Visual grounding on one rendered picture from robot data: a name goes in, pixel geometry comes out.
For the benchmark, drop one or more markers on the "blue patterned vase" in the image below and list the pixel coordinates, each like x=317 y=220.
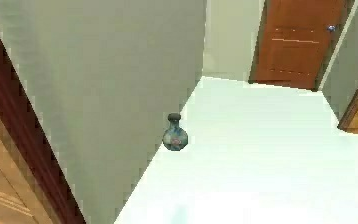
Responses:
x=174 y=137

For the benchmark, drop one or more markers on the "reddish brown room door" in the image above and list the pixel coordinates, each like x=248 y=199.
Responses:
x=295 y=43

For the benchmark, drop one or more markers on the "small blue door knob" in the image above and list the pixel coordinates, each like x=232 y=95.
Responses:
x=331 y=28

